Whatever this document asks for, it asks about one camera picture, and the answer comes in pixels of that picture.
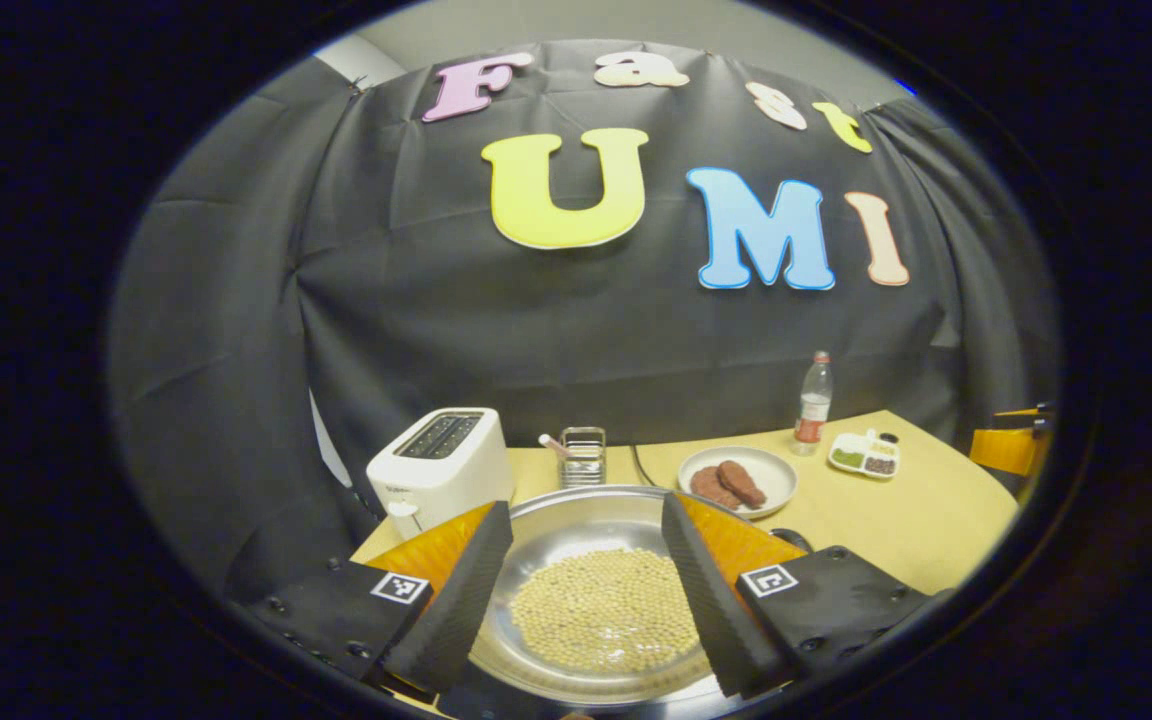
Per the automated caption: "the white round plate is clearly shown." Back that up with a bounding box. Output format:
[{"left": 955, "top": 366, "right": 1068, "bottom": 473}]
[{"left": 677, "top": 446, "right": 799, "bottom": 519}]

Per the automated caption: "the steel pot with black handle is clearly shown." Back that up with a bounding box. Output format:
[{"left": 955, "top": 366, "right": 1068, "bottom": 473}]
[{"left": 466, "top": 485, "right": 815, "bottom": 706}]

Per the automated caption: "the brown meat patty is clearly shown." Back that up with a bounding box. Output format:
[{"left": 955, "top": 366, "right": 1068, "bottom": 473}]
[
  {"left": 689, "top": 466, "right": 742, "bottom": 511},
  {"left": 716, "top": 460, "right": 767, "bottom": 509}
]

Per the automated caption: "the pile of soybeans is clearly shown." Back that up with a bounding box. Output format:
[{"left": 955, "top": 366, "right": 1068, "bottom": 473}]
[{"left": 509, "top": 547, "right": 702, "bottom": 673}]

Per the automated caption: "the black induction cooktop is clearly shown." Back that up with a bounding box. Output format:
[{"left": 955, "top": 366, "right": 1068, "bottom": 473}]
[{"left": 436, "top": 665, "right": 737, "bottom": 720}]

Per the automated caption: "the clear plastic water bottle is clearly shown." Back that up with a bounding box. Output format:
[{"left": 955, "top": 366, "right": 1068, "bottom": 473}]
[{"left": 793, "top": 351, "right": 834, "bottom": 457}]

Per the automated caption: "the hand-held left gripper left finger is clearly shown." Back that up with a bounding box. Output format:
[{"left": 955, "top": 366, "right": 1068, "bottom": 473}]
[{"left": 236, "top": 500, "right": 515, "bottom": 696}]

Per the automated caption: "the metal wire basket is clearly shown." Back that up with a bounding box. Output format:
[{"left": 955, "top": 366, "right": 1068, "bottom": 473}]
[{"left": 558, "top": 427, "right": 608, "bottom": 489}]

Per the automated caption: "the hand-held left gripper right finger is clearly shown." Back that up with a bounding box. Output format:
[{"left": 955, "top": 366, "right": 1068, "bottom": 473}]
[{"left": 661, "top": 492, "right": 937, "bottom": 699}]

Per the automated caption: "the white toaster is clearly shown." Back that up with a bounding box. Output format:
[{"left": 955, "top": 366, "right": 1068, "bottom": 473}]
[{"left": 366, "top": 407, "right": 515, "bottom": 541}]

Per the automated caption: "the white divided bean dish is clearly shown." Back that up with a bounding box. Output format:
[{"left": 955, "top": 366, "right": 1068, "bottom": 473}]
[{"left": 828, "top": 430, "right": 902, "bottom": 481}]

